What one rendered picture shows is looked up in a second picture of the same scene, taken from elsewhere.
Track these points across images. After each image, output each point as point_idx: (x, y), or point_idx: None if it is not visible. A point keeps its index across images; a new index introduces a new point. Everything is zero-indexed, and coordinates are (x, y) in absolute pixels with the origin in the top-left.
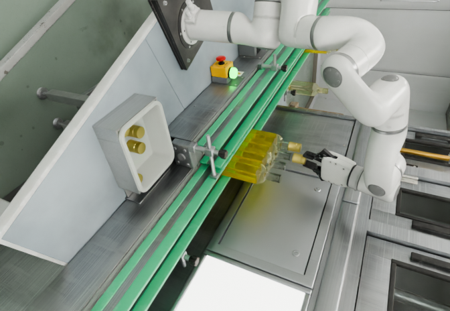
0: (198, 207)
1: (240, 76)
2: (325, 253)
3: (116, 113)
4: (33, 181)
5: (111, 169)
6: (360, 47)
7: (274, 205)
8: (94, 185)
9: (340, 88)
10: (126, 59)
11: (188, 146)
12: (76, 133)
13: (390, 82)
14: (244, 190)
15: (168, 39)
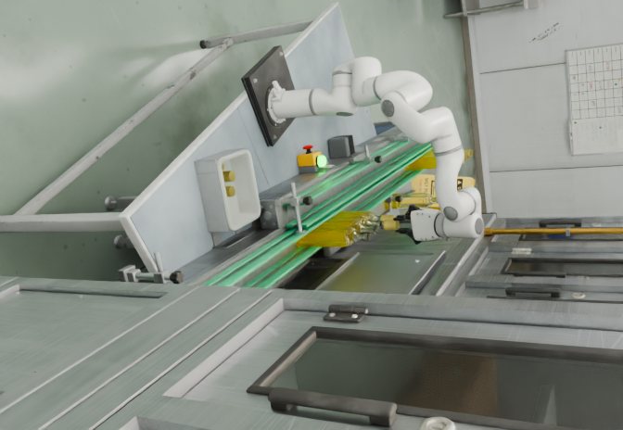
0: (284, 248)
1: (329, 167)
2: None
3: (213, 156)
4: (151, 187)
5: (204, 209)
6: (407, 87)
7: (368, 273)
8: (190, 215)
9: (395, 115)
10: (222, 119)
11: (274, 199)
12: (183, 162)
13: (434, 108)
14: (336, 268)
15: (256, 113)
